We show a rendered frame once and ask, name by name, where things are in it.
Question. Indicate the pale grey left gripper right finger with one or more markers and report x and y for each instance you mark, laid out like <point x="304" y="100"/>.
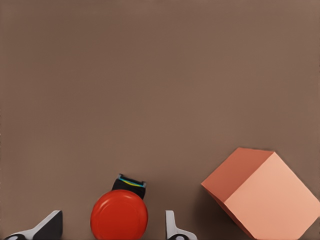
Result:
<point x="172" y="228"/>

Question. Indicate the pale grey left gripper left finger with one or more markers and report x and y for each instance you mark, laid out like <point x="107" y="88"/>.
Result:
<point x="47" y="228"/>

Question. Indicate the red push button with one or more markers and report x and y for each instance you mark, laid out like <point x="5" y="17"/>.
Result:
<point x="119" y="215"/>

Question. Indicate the pink storage box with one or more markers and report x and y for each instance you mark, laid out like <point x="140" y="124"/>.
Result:
<point x="265" y="197"/>

